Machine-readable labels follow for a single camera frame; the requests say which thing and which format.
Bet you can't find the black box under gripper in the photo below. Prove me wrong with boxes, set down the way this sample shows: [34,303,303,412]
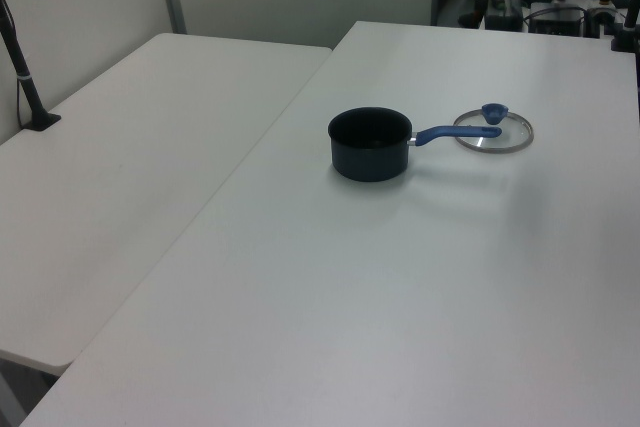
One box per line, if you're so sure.
[486,10,522,32]

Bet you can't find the glass lid with blue knob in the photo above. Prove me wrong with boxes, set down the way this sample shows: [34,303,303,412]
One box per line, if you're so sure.
[453,102,536,155]

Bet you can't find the dark blue saucepan blue handle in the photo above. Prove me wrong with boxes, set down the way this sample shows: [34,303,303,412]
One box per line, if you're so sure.
[327,106,503,184]

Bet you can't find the black clamped pole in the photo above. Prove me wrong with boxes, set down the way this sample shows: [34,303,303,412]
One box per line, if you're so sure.
[608,0,640,54]

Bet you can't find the black cable on stand pole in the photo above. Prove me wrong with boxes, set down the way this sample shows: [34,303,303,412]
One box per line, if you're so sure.
[0,0,32,129]

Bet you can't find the black electronics box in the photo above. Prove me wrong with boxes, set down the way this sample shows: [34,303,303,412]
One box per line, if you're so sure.
[528,5,587,38]

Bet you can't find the black camera stand pole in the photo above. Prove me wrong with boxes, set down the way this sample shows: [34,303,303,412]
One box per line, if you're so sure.
[0,0,63,133]

